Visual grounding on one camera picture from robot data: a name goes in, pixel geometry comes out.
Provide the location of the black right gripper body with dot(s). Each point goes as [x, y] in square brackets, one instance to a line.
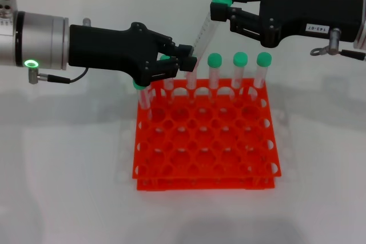
[300, 12]

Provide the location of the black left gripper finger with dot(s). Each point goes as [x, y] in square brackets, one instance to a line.
[188, 64]
[185, 50]

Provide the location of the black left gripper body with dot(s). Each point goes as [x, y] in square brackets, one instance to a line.
[108, 48]

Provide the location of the green-capped test tube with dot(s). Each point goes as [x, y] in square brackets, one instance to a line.
[168, 84]
[214, 60]
[191, 81]
[240, 59]
[264, 59]
[144, 98]
[204, 31]

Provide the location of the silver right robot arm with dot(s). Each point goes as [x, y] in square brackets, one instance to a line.
[361, 27]

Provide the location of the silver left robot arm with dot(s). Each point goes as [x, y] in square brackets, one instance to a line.
[40, 41]

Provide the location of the orange test tube rack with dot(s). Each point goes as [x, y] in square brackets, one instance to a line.
[206, 158]

